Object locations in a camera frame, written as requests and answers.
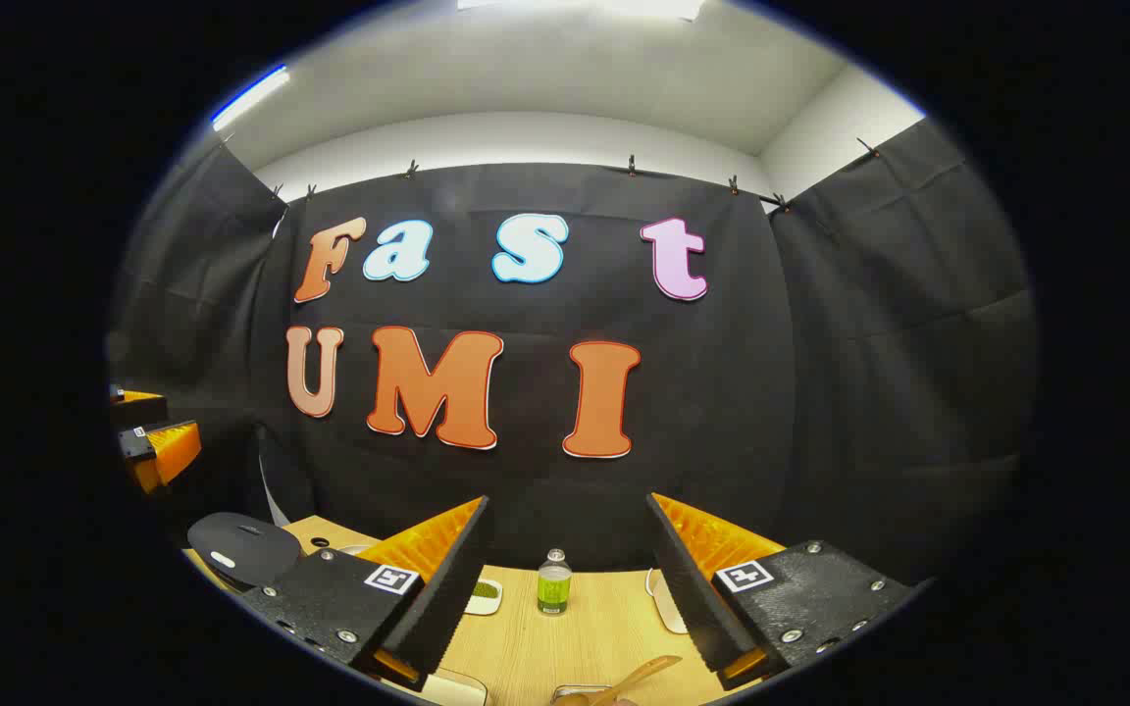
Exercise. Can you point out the black backdrop cloth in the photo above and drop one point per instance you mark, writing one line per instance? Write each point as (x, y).
(722, 392)

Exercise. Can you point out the white toaster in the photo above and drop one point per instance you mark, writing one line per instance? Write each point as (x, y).
(673, 603)

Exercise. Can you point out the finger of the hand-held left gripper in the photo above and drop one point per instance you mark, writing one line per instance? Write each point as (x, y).
(168, 453)
(138, 410)

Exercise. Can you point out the white divided bean dish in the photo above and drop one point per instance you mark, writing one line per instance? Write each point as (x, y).
(484, 598)

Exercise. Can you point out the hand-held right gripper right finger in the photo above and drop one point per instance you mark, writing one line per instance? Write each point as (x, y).
(693, 608)

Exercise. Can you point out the black rice cooker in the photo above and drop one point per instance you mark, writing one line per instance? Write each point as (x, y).
(246, 549)

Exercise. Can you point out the wooden spoon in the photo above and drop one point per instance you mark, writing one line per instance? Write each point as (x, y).
(639, 677)

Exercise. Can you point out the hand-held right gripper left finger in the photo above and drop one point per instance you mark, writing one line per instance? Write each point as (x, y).
(447, 608)

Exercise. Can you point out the green label plastic bottle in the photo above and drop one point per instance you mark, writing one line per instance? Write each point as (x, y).
(554, 588)

